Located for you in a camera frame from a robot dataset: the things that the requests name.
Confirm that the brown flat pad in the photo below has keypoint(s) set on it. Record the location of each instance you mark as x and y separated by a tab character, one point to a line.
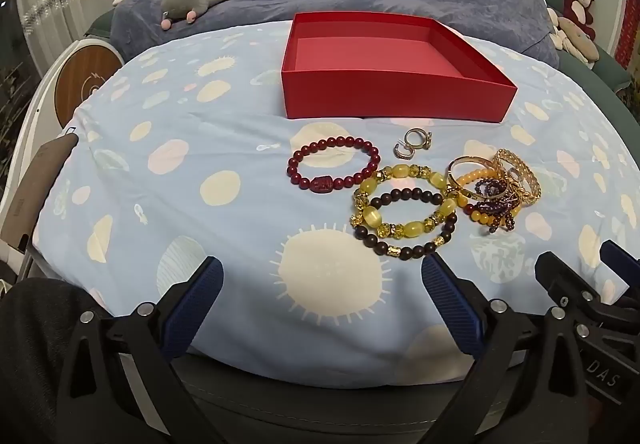
35	189

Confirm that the gold hoop earring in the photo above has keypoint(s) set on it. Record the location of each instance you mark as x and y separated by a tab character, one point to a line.
398	152

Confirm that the red wall hanging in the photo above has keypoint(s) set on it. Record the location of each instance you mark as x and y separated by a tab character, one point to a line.
625	24

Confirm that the round wooden side table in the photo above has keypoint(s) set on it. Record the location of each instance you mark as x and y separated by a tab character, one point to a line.
80	79

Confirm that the white curtain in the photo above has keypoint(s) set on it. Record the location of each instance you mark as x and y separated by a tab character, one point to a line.
55	29

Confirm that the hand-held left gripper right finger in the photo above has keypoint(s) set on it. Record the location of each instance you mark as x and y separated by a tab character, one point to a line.
450	309

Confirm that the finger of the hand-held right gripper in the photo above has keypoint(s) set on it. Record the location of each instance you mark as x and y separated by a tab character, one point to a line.
560	274
622	259

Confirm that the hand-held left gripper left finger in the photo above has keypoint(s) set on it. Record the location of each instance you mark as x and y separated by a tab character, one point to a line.
200	304

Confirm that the person's black trousers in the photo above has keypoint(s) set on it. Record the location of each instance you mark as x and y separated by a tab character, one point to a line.
35	349

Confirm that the beige plush toy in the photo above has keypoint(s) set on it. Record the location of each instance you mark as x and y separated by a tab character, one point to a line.
580	44

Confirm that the light blue printed sheet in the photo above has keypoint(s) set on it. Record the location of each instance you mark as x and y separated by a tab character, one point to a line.
200	149

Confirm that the rose gold bangle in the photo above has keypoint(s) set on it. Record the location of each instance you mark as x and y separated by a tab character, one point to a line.
452	167

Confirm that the red cardboard box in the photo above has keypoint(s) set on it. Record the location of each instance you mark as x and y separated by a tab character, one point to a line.
350	89

